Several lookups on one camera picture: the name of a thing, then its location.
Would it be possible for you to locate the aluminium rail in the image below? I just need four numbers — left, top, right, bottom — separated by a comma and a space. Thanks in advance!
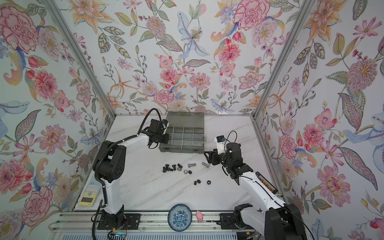
47, 211, 307, 233

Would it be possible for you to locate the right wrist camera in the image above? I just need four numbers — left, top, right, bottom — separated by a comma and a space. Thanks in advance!
215, 135, 227, 155

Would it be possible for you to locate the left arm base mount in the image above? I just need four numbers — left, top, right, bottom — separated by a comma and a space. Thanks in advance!
97, 210, 141, 230

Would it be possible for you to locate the pink toy pig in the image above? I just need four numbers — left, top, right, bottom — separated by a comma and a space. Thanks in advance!
196, 211, 204, 223

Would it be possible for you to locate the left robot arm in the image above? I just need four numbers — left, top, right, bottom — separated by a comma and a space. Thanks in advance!
93, 119, 169, 215

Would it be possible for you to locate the grey plastic organizer box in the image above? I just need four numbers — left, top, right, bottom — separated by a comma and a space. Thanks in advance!
159, 112, 206, 154

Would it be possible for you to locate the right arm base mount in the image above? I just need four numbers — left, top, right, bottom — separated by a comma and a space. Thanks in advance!
219, 203, 266, 233

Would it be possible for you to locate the blue yellow calculator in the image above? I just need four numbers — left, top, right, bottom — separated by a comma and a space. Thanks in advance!
78, 177, 102, 207

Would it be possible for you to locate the orange black striped tool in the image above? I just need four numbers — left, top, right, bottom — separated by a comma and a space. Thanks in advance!
256, 172, 278, 195

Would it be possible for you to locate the blue patterned ceramic plate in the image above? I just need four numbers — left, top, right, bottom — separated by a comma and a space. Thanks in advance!
168, 204, 193, 232

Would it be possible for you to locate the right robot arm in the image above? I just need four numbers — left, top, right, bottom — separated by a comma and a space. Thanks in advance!
204, 142, 308, 240

